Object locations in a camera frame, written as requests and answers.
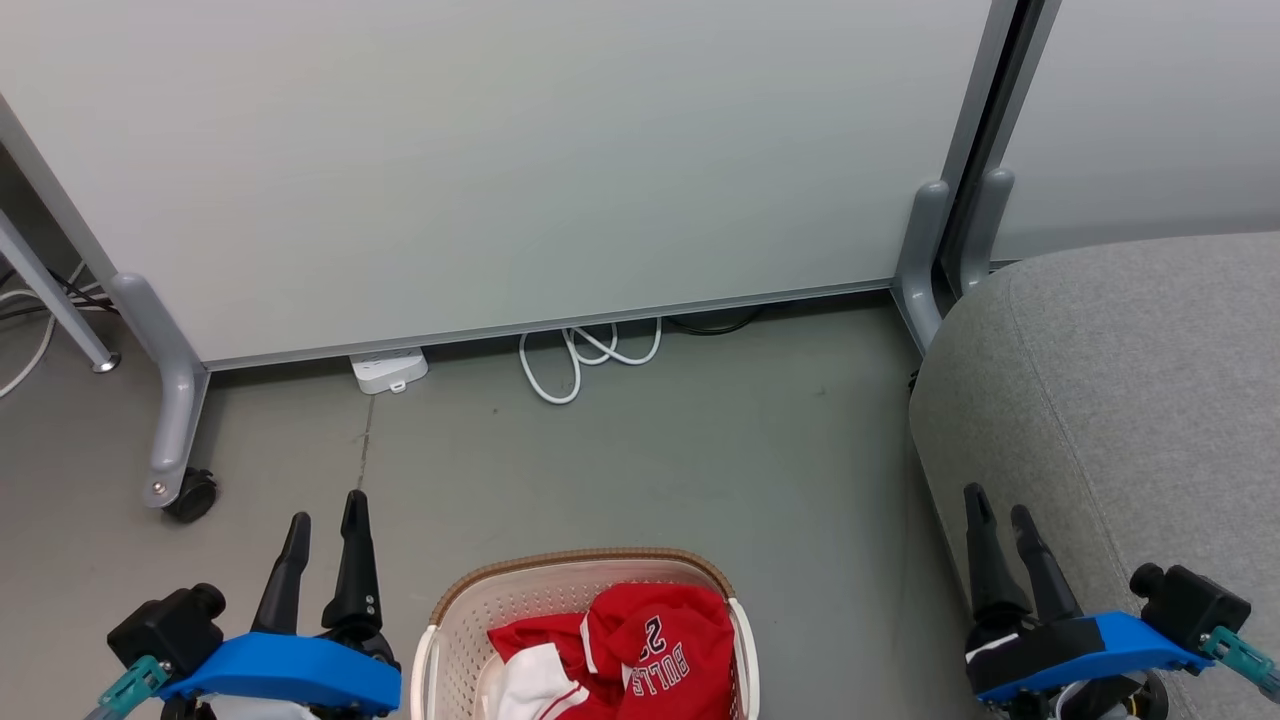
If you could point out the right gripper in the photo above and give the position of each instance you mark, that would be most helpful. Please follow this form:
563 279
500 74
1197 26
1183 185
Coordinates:
1030 650

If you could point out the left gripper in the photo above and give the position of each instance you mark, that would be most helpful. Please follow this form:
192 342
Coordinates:
375 645

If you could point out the red Bulls jersey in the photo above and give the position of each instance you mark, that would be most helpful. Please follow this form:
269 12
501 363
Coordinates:
690 650

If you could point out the grey fabric sofa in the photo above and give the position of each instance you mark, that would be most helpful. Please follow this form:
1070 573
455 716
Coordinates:
1130 400

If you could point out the white perforated laundry basket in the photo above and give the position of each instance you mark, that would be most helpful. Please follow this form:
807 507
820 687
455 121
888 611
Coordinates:
460 630

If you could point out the black caster wheel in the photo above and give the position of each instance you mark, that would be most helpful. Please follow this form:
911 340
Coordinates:
195 495

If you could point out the white power strip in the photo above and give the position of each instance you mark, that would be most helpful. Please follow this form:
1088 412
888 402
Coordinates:
390 370

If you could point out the grey partition foot with caster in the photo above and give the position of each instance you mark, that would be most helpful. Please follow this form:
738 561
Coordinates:
175 400

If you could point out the grey metal table leg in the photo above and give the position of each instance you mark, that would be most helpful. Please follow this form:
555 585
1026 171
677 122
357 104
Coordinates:
55 300

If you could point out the wide white partition panel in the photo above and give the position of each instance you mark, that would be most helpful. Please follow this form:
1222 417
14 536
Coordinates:
500 150

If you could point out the narrow white partition panel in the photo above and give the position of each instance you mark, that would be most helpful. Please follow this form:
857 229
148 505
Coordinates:
1150 110

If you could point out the blue left camera mount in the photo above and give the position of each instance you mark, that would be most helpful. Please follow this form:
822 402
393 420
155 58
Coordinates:
290 672

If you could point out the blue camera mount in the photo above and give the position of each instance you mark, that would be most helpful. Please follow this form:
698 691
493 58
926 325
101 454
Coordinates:
290 672
1140 640

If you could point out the blue right camera mount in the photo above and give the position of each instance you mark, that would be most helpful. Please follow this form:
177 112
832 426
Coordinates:
1140 640

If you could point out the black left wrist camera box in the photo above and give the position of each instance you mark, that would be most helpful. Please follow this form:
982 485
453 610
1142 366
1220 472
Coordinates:
165 630

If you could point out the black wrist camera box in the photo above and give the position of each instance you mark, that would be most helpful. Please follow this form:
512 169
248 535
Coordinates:
1190 605
165 630

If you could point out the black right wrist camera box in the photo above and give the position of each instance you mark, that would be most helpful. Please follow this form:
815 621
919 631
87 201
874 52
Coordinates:
1190 605

